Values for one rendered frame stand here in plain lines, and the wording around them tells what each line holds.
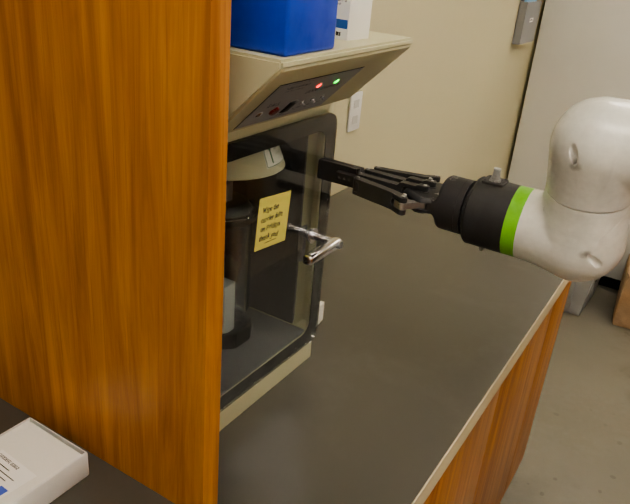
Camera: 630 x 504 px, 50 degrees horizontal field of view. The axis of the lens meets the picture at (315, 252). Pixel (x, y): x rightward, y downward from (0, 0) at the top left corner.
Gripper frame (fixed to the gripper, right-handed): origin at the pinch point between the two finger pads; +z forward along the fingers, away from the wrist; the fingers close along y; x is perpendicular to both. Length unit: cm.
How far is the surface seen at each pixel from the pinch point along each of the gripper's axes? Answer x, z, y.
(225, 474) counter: 37.1, -1.4, 27.2
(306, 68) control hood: -18.5, -6.3, 21.8
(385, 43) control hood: -19.7, -6.4, 3.4
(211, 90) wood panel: -17.5, -4.1, 34.9
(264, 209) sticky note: 2.8, 3.6, 14.0
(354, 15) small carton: -22.9, -3.3, 6.8
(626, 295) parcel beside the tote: 114, -32, -245
